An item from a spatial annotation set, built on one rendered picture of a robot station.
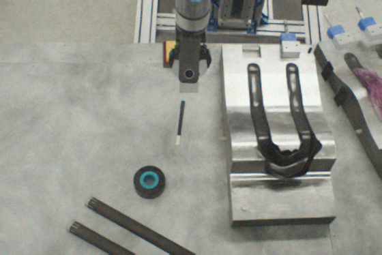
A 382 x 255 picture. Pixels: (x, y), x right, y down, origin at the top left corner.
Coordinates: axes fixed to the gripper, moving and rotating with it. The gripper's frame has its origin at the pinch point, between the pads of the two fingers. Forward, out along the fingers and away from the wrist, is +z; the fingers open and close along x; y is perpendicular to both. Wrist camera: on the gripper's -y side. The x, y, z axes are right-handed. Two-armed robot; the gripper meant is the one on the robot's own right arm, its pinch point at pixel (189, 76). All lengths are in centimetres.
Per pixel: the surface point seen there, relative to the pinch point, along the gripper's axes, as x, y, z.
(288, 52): -27.9, 10.0, 3.5
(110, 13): 32, 97, 95
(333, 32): -43.7, 20.4, 8.2
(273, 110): -22.6, -6.6, 6.4
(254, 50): -19.5, 13.7, 8.1
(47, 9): 63, 100, 95
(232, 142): -10.2, -18.2, 1.5
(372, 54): -55, 13, 10
